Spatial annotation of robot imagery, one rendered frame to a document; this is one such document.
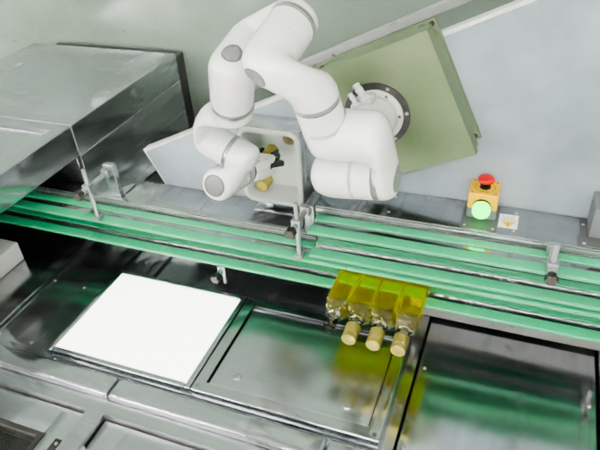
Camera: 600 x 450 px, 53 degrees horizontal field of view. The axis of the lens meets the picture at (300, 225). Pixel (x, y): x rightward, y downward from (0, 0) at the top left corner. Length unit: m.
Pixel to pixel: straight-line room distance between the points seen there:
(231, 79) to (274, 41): 0.13
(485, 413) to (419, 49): 0.83
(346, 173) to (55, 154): 1.11
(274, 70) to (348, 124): 0.18
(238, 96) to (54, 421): 0.93
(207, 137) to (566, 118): 0.79
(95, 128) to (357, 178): 1.20
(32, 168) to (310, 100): 1.13
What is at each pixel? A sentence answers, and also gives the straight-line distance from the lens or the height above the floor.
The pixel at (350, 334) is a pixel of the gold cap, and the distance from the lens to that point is 1.39.
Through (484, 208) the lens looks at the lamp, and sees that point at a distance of 1.47.
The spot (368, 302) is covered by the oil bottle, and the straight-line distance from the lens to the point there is 1.45.
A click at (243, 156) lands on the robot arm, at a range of 1.27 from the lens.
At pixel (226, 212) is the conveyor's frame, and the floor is 0.84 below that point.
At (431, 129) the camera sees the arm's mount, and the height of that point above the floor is 0.84.
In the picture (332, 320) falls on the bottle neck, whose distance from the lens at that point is 1.42.
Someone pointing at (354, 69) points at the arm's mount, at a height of 0.84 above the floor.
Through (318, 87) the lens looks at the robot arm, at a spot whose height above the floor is 1.22.
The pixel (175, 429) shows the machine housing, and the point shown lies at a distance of 1.49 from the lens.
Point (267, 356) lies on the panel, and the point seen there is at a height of 1.16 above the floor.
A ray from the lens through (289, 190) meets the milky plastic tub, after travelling 1.67.
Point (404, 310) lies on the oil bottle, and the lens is 1.43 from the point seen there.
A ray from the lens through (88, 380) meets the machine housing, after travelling 1.62.
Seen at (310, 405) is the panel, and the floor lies 1.27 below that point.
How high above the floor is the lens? 2.08
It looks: 48 degrees down
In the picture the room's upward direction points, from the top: 148 degrees counter-clockwise
